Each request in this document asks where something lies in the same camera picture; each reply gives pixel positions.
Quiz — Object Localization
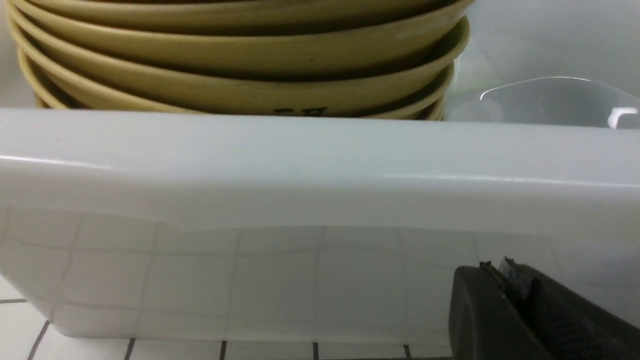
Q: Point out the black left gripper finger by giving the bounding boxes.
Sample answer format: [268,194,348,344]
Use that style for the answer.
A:
[448,258,640,360]

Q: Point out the stack of yellow noodle bowls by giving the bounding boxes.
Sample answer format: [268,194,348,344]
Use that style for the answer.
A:
[6,0,472,119]

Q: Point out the white dishes in tub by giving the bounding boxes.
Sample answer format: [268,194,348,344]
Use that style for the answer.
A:
[443,76,640,130]

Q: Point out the large white plastic tub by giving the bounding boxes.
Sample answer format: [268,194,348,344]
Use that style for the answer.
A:
[1,0,640,347]

